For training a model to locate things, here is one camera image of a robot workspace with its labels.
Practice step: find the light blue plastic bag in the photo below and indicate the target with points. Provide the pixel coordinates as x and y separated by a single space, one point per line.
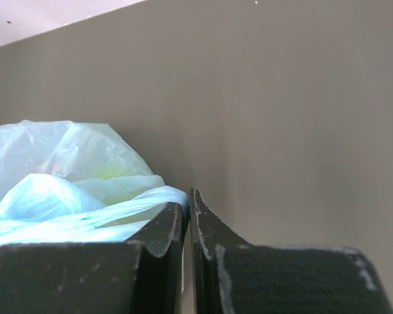
68 181

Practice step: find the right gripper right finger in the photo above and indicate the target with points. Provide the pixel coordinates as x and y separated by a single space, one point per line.
232 275

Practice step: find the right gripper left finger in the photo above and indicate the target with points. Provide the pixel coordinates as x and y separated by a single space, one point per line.
139 275

